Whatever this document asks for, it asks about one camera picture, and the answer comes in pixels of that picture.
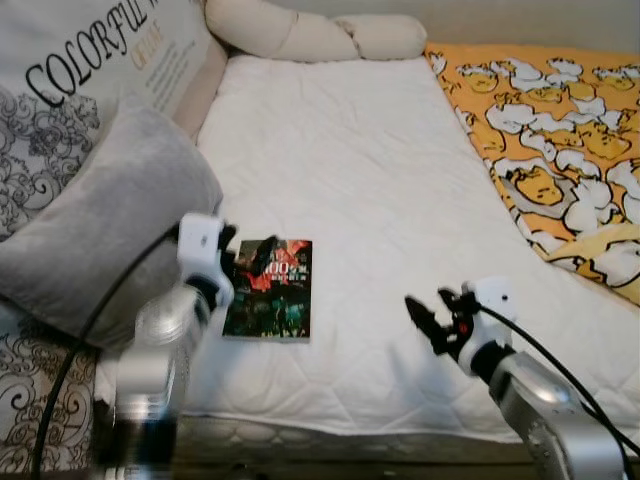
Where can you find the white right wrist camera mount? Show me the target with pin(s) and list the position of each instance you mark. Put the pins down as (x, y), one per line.
(495, 300)

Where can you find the dark red cover book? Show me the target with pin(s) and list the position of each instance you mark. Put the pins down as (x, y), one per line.
(280, 310)

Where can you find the white quilted mattress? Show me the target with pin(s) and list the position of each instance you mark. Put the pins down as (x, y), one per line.
(380, 180)

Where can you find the long beige bolster pillow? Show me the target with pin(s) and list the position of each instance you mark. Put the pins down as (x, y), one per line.
(300, 30)

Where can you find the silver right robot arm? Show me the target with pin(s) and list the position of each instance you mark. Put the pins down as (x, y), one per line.
(545, 410)

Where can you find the yellow cartoon egg blanket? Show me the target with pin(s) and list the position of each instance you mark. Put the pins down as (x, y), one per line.
(560, 130)

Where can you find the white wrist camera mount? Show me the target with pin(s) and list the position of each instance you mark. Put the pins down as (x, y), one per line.
(200, 245)
(495, 300)

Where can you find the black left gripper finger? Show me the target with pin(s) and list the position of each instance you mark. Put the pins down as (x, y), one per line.
(262, 255)

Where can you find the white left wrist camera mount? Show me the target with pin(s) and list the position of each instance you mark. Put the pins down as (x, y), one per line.
(200, 245)

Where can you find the grey plush pillow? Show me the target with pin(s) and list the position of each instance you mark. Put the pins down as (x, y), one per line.
(100, 220)

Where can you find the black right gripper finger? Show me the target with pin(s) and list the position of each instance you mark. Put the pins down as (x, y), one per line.
(424, 320)

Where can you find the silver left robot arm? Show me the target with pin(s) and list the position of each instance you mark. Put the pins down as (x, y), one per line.
(150, 370)

